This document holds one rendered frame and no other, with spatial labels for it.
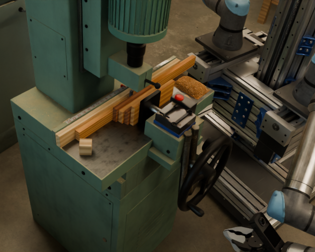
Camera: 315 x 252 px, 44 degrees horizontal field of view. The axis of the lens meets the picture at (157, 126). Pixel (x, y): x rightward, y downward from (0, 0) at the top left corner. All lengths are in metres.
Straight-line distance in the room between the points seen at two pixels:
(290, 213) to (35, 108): 0.95
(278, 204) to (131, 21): 0.63
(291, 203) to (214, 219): 1.15
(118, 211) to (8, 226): 0.90
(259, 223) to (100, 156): 0.49
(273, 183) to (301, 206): 1.10
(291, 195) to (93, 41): 0.73
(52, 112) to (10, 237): 0.84
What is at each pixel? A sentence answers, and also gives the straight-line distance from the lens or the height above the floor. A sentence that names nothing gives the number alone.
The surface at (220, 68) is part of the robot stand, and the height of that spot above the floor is 0.73.
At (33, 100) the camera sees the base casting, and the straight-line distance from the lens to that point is 1.55.
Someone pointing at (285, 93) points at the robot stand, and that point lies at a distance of 1.74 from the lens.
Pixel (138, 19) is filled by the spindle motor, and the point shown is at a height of 1.27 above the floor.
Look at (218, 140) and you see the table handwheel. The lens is 1.22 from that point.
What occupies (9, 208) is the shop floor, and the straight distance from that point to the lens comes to 2.22.
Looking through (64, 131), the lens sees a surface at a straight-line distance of 1.20.
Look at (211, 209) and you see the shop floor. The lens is 2.24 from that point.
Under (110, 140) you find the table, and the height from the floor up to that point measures 0.90.
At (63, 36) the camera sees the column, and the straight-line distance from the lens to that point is 1.30.
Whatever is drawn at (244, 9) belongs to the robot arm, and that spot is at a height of 1.02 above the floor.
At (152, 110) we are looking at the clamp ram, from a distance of 1.27.
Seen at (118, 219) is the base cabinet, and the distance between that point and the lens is 1.42.
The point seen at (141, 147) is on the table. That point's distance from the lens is 1.22.
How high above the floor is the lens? 1.79
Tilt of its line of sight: 43 degrees down
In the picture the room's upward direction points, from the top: 9 degrees clockwise
